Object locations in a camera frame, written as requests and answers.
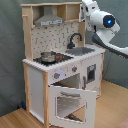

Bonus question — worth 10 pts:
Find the left red stove knob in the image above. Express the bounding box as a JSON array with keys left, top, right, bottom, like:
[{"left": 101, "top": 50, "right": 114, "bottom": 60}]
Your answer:
[{"left": 54, "top": 73, "right": 60, "bottom": 79}]

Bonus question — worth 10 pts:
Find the right red stove knob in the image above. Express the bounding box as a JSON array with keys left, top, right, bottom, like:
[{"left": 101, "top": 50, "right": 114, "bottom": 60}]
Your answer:
[{"left": 72, "top": 66, "right": 77, "bottom": 72}]

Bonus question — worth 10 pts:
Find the grey toy sink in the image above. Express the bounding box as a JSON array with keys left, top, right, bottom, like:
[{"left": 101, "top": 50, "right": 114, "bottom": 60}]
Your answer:
[{"left": 66, "top": 47, "right": 94, "bottom": 56}]

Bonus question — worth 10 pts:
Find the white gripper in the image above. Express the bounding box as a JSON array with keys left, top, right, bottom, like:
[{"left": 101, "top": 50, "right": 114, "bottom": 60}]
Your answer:
[{"left": 79, "top": 0, "right": 99, "bottom": 21}]

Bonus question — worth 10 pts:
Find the black toy stovetop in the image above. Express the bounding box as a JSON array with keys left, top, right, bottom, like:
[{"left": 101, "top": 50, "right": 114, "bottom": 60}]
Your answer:
[{"left": 34, "top": 53, "right": 71, "bottom": 66}]

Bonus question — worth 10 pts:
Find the white cabinet door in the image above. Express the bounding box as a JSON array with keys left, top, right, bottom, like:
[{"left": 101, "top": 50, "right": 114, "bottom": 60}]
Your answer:
[{"left": 82, "top": 55, "right": 102, "bottom": 94}]

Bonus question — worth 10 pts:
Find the white oven door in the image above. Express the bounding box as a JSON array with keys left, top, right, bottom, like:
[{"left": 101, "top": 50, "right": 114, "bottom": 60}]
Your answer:
[{"left": 49, "top": 85, "right": 96, "bottom": 128}]

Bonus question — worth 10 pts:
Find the wooden toy kitchen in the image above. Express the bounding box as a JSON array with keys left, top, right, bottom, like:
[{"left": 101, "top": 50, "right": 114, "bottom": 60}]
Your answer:
[{"left": 22, "top": 2, "right": 104, "bottom": 127}]

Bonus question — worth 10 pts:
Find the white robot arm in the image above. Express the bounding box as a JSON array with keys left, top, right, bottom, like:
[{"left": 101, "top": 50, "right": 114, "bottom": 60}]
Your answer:
[{"left": 79, "top": 0, "right": 128, "bottom": 58}]

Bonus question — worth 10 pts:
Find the grey range hood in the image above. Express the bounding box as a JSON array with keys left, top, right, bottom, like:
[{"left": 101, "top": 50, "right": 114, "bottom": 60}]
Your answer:
[{"left": 35, "top": 5, "right": 64, "bottom": 27}]

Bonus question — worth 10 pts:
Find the small metal pot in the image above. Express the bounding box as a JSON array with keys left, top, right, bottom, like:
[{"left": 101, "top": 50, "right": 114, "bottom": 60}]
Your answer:
[{"left": 41, "top": 51, "right": 56, "bottom": 62}]

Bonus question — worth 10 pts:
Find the red stove knob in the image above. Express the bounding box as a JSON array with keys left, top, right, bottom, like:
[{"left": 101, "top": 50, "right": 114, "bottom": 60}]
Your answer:
[
  {"left": 72, "top": 66, "right": 77, "bottom": 72},
  {"left": 54, "top": 73, "right": 60, "bottom": 79}
]

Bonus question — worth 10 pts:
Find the black toy faucet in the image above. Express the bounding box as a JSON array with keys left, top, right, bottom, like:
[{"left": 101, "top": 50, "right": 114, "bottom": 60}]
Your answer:
[{"left": 66, "top": 32, "right": 83, "bottom": 50}]

